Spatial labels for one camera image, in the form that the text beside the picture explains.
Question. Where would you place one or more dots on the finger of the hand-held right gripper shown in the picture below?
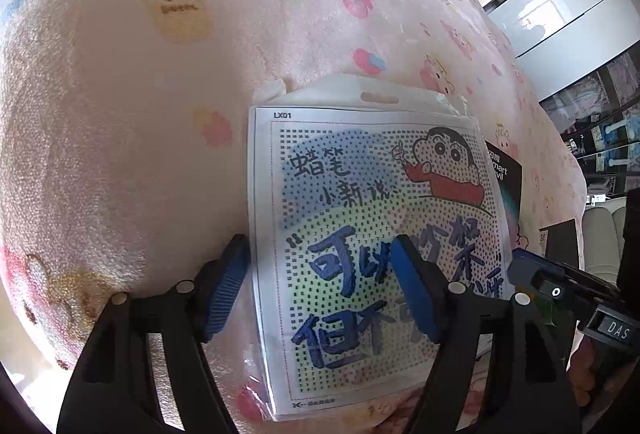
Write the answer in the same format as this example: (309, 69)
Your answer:
(530, 264)

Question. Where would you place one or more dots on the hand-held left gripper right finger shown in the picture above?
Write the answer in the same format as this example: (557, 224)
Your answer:
(415, 294)

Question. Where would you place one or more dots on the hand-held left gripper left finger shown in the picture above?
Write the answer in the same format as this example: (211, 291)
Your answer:
(227, 286)

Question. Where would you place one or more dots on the black packet with rainbow arc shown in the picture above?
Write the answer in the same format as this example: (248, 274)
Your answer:
(505, 184)

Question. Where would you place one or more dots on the cartoon dot painting kit packet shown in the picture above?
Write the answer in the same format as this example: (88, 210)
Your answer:
(350, 194)

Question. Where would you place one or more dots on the person's right hand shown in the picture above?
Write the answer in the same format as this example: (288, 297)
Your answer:
(586, 376)

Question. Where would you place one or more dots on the grey sofa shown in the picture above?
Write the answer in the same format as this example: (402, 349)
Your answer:
(602, 229)

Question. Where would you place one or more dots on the dark display shelf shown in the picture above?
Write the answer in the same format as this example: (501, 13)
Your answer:
(600, 113)

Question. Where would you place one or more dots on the pink printed blanket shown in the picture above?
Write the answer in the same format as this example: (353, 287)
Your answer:
(150, 113)

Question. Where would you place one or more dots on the white fridge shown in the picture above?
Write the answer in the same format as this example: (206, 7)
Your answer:
(565, 23)

